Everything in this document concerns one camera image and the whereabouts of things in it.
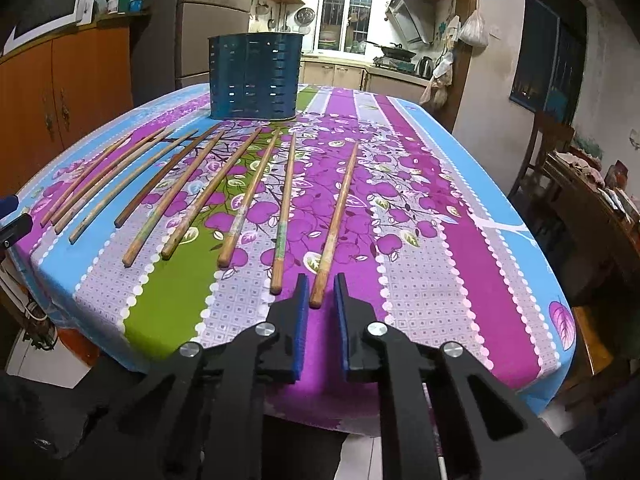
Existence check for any wooden chopstick one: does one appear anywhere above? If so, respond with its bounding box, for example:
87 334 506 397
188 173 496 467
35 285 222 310
39 131 134 228

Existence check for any wooden chopstick three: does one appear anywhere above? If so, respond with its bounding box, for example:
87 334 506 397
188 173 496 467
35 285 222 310
53 127 177 235

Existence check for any wooden chopstick four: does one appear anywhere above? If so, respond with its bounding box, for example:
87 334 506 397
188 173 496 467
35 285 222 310
68 129 199 245

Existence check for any wooden chopstick nine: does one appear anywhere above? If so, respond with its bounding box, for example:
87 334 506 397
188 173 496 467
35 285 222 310
270 132 296 296

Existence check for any wooden chopstick two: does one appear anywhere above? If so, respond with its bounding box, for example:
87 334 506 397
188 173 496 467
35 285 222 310
49 126 170 226

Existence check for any wooden chopstick eight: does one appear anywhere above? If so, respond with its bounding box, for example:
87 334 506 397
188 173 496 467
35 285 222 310
218 130 280 269

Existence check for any wooden chopstick ten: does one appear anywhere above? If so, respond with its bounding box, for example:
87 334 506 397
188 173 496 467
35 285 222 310
309 143 358 310

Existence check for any wooden chopstick five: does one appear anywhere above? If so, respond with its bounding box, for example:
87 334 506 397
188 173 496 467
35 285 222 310
113 123 222 229

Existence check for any wooden chopstick six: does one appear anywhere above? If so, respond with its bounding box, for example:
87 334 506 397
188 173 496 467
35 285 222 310
122 128 226 268

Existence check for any wooden chopstick seven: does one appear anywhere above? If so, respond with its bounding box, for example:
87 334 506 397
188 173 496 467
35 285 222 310
160 126 264 261

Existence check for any kitchen window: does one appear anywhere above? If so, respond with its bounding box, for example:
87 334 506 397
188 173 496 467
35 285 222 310
316 0 373 55

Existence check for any orange wooden cabinet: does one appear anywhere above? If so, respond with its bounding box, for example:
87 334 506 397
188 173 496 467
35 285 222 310
1 11 151 195

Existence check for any floral striped tablecloth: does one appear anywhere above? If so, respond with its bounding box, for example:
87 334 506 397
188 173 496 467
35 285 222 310
9 84 576 412

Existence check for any white microwave oven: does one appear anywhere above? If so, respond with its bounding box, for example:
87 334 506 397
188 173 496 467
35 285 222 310
2 0 94 55

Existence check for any white bottle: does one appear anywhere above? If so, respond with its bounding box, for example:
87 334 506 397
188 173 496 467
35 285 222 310
107 0 119 14

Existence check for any blue lidded jar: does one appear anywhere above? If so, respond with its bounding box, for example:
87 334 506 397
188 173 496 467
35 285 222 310
128 0 143 13

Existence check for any blue perforated utensil holder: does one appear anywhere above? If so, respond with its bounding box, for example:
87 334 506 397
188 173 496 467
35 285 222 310
208 32 303 122

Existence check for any dark wooden side table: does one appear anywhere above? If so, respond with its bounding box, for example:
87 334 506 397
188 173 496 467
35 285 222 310
542 152 639 304

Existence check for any steel kettle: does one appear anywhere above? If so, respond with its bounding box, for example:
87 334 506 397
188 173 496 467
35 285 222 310
416 55 434 79

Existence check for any wooden dining chair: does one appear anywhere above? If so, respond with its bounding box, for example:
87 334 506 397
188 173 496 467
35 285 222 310
508 110 575 226

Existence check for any black wok on stove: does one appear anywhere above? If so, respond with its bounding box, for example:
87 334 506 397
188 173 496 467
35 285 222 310
367 40 416 62

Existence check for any grey refrigerator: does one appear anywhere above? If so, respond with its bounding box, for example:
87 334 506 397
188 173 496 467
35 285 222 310
131 0 252 105

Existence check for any range hood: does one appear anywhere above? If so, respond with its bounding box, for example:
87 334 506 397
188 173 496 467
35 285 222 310
386 0 435 44

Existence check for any white hanging plastic bag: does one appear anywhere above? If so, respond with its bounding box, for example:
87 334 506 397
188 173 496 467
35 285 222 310
459 9 489 49

